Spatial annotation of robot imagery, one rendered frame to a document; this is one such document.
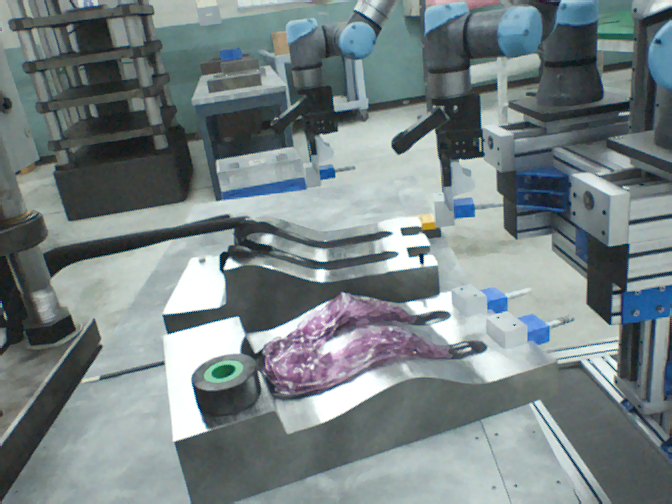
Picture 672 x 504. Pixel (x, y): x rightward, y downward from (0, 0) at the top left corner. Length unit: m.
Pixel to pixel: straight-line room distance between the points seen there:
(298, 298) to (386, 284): 0.16
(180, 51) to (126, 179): 2.78
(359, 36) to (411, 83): 6.52
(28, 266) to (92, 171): 3.87
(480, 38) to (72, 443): 0.89
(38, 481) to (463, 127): 0.88
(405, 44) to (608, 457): 6.58
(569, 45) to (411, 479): 1.08
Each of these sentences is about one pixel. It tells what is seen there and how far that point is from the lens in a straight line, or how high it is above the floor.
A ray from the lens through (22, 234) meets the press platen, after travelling 1.26.
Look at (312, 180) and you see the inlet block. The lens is 1.58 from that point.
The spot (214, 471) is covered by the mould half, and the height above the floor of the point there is 0.85.
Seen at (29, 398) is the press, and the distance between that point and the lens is 1.19.
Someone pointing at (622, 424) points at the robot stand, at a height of 0.21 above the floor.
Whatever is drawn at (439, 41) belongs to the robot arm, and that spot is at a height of 1.25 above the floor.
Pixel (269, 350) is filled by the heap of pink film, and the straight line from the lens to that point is 0.89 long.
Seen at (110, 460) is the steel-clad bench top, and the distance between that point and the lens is 0.94.
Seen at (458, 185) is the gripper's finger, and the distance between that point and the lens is 1.18.
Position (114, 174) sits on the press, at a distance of 5.12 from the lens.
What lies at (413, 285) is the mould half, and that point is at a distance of 1.10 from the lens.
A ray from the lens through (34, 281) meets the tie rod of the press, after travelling 1.31.
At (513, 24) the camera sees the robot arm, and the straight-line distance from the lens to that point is 1.08.
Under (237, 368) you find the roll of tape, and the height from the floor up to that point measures 0.94.
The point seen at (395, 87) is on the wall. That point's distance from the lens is 7.85.
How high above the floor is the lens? 1.34
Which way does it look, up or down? 22 degrees down
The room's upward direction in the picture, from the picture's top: 8 degrees counter-clockwise
